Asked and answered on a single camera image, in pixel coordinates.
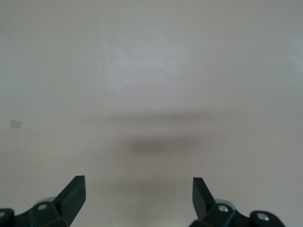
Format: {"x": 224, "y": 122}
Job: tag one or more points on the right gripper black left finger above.
{"x": 71, "y": 198}

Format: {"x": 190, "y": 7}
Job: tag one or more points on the small brown tape square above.
{"x": 16, "y": 124}

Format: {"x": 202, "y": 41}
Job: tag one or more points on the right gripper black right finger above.
{"x": 202, "y": 198}

